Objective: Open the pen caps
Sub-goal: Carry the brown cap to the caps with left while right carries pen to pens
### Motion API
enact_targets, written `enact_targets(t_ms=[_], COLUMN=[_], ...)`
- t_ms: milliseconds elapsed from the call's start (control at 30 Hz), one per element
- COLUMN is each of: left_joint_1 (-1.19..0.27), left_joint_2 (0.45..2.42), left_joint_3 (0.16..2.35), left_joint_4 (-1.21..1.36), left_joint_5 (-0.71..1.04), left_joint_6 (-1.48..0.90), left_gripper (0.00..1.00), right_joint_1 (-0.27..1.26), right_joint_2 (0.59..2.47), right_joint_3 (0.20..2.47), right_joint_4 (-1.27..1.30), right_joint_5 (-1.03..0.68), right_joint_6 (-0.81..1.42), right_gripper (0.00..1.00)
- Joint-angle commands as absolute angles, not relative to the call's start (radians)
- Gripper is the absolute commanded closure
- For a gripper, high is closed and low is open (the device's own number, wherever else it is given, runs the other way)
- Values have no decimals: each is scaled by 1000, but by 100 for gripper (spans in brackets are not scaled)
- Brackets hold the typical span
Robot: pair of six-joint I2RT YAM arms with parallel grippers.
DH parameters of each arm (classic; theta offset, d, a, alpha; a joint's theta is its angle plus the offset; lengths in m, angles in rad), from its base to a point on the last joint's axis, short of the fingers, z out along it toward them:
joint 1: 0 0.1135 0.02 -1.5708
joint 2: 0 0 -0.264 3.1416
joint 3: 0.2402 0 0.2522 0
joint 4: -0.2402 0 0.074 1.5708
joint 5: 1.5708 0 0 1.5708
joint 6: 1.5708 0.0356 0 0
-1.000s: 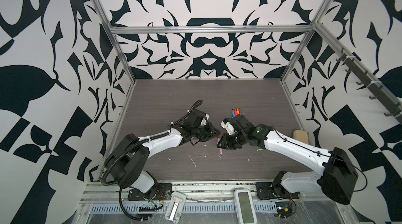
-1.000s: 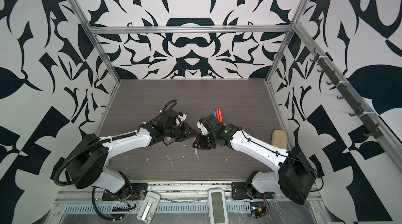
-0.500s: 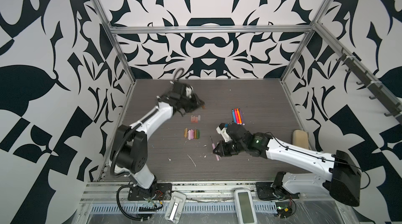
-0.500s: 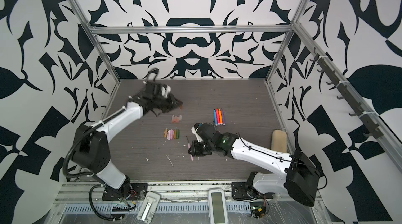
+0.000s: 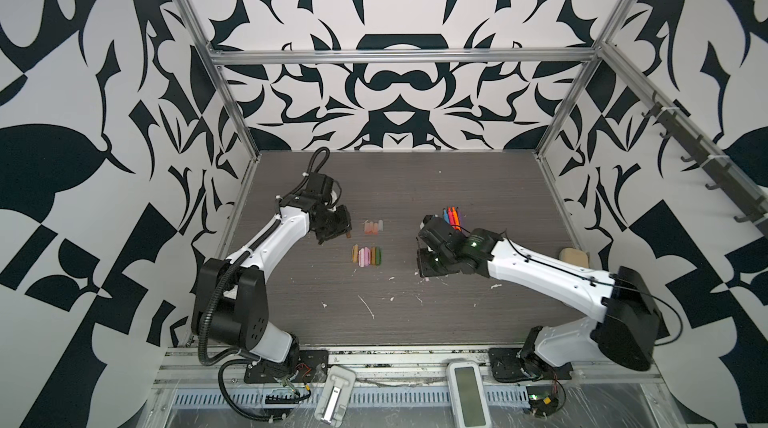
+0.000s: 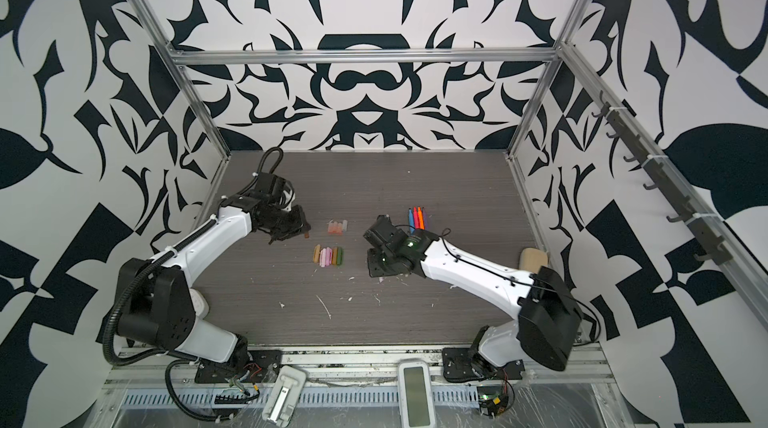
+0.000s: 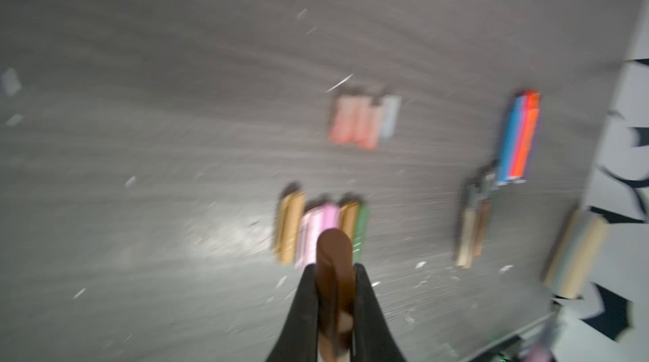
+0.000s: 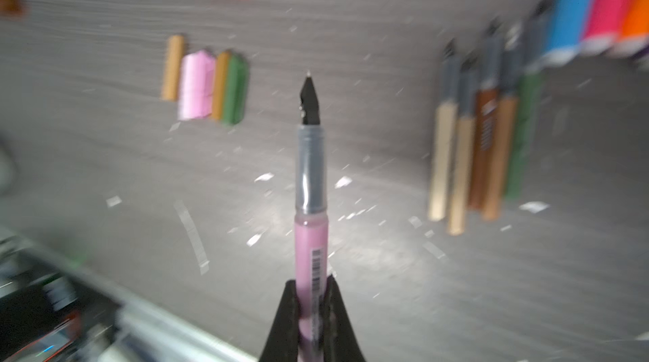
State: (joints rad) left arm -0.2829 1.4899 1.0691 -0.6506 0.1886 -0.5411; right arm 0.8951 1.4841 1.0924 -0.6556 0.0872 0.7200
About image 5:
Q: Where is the red pink marker pen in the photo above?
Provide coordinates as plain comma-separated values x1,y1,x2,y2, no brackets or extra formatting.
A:
446,207,459,229

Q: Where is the black corrugated cable hose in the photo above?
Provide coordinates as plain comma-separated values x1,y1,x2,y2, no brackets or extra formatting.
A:
217,358,313,423

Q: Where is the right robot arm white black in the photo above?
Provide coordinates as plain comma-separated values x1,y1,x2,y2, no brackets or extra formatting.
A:
417,215,663,380

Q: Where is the small green led circuit board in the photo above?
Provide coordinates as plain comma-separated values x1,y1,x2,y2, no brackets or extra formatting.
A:
526,383,567,419

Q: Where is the orange marker pen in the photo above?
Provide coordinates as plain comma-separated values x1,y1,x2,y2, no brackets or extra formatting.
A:
451,207,463,229

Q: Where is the white handheld display device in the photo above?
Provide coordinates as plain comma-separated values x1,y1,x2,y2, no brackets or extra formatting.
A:
446,360,491,428

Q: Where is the black coat hook rail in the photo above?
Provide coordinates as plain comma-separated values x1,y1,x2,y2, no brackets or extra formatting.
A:
642,92,767,237

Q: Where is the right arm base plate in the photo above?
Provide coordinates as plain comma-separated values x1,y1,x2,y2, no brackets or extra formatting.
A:
488,347,572,383

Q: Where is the beige whiteboard eraser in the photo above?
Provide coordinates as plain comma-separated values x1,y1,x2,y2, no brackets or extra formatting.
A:
558,247,590,269

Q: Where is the aluminium frame front rail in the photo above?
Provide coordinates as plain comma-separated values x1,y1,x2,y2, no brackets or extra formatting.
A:
152,345,664,388

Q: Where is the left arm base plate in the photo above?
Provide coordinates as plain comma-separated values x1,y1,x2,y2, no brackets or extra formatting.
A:
244,349,330,384

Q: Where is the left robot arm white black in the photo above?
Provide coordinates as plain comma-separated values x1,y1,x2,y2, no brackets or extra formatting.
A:
191,172,351,370

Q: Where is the white grey remote device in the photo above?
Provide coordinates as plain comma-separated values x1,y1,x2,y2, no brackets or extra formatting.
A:
314,366,357,427

